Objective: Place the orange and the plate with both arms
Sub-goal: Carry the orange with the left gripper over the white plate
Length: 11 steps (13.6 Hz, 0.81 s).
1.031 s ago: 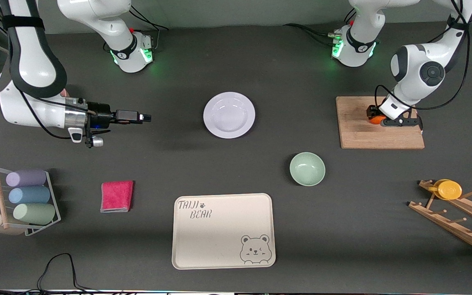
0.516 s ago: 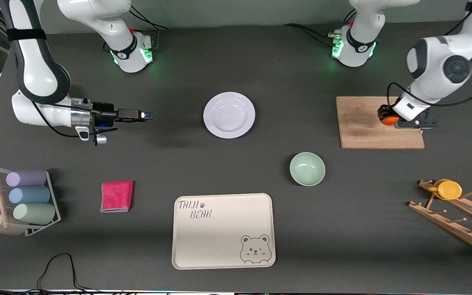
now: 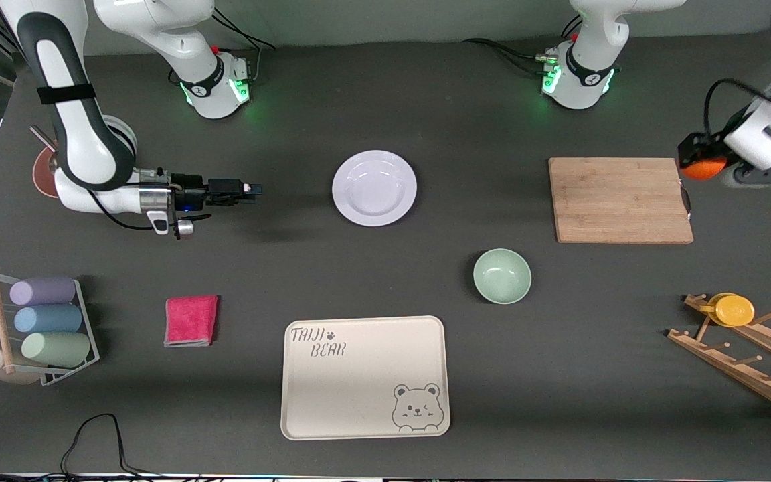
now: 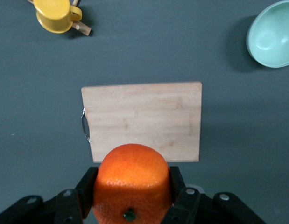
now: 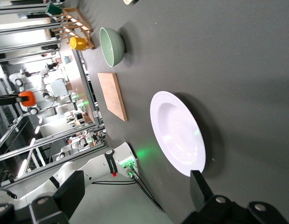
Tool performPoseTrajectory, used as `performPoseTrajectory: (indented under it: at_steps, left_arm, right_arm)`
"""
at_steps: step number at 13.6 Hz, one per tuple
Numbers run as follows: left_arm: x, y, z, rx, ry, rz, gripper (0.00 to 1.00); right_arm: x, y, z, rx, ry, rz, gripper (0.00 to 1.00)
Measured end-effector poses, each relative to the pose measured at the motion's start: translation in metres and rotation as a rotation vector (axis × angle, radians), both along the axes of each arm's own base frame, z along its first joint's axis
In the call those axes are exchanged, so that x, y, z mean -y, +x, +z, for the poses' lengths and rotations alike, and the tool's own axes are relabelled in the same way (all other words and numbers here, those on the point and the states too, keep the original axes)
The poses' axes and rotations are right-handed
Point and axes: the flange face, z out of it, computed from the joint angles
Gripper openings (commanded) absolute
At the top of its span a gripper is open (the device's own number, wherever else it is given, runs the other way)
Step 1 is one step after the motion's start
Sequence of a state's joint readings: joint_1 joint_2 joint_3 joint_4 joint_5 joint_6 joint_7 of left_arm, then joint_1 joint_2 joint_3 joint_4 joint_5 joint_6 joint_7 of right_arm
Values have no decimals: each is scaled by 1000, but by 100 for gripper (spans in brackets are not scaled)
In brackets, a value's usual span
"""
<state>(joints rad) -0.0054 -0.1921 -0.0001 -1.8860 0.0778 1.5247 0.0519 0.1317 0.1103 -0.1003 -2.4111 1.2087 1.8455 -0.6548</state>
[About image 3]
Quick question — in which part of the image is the wooden cutting board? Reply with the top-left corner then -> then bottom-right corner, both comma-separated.
548,157 -> 695,244

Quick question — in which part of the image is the orange fruit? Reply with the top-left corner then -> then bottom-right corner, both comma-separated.
683,157 -> 728,181

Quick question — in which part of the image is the pink folded cloth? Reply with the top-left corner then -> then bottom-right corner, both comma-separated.
163,295 -> 220,348

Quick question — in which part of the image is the black cable on table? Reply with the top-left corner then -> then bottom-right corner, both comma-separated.
60,413 -> 159,482

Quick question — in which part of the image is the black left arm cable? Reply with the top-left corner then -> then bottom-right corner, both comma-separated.
702,78 -> 771,139

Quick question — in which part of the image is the white wire cup rack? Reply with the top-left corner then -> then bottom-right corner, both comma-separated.
0,269 -> 100,387

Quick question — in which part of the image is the green cup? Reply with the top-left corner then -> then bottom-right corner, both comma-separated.
21,331 -> 92,368

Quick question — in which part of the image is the blue cup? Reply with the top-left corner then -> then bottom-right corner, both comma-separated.
13,305 -> 84,334

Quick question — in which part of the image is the cream bear print tray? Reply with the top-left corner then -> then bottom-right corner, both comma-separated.
280,315 -> 452,441

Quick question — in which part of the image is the white round plate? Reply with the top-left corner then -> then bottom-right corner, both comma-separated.
331,149 -> 418,228

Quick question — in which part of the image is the black right base cable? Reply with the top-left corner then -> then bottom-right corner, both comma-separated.
210,10 -> 278,84

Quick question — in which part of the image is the black base cable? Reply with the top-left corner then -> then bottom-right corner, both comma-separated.
210,10 -> 278,84
462,15 -> 584,76

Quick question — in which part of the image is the black left base cable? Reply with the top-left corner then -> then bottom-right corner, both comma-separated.
462,15 -> 584,76

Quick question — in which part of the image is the wooden peg drying rack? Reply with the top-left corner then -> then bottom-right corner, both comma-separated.
667,293 -> 771,422

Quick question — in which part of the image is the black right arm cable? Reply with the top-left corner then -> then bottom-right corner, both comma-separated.
87,189 -> 212,232

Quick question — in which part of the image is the metal ladle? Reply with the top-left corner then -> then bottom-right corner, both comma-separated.
29,125 -> 59,161

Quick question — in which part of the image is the yellow cup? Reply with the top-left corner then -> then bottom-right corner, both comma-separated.
706,293 -> 756,328

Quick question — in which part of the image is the pink bowl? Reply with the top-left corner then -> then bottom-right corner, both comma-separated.
32,146 -> 64,200

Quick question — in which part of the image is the pale green bowl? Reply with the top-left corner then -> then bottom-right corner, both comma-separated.
473,248 -> 533,305

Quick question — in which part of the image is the purple cup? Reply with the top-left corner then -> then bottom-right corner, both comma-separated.
9,276 -> 78,307

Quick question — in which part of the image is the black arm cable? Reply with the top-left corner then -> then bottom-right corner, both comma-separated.
87,189 -> 212,232
702,78 -> 771,139

